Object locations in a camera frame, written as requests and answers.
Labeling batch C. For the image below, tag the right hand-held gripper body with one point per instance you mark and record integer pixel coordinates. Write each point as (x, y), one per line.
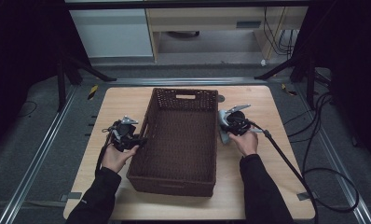
(238, 123)

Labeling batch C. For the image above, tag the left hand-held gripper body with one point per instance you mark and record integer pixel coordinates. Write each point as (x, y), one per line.
(123, 133)

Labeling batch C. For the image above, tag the brown woven basket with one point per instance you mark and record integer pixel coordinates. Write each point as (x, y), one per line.
(177, 146)

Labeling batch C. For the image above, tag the person's right hand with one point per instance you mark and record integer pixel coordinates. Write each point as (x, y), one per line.
(247, 143)

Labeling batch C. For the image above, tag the person's left hand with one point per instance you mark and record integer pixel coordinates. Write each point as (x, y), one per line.
(115, 160)

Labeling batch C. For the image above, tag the grey round table grommet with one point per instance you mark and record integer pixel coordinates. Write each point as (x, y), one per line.
(221, 98)

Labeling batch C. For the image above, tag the yellow black tape strip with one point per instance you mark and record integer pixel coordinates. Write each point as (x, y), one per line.
(288, 90)
(93, 92)

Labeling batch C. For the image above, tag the small white floor object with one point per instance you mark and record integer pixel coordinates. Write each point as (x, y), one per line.
(263, 62)

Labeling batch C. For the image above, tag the black metal stand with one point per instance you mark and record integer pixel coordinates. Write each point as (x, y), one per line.
(311, 84)
(61, 87)

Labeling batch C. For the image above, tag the grey desk label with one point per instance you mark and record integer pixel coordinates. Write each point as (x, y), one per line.
(249, 25)

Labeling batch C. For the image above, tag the dark object under desk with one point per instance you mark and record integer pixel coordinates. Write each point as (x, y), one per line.
(183, 33)

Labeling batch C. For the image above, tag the white cabinet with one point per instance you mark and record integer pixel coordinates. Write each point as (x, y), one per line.
(112, 32)

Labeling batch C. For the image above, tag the light wooden desk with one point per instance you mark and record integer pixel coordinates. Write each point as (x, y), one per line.
(205, 18)

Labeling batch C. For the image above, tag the black curtain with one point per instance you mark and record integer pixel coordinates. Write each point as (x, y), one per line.
(22, 46)
(354, 46)

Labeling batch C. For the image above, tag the metal floor rail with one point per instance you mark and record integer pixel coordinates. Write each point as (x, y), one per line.
(339, 168)
(186, 81)
(34, 165)

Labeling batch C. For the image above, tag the grey table bracket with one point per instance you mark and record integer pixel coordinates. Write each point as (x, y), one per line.
(305, 196)
(71, 196)

